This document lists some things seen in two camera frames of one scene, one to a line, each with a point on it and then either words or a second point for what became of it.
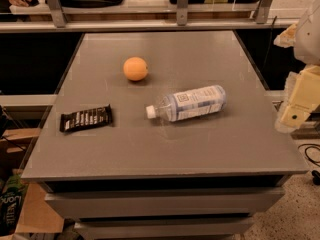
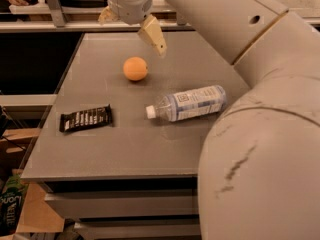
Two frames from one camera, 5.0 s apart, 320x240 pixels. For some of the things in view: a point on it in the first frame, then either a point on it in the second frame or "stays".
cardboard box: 40,214 stays
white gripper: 308,39 to 130,8
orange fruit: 135,68 stays
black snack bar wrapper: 86,118 stays
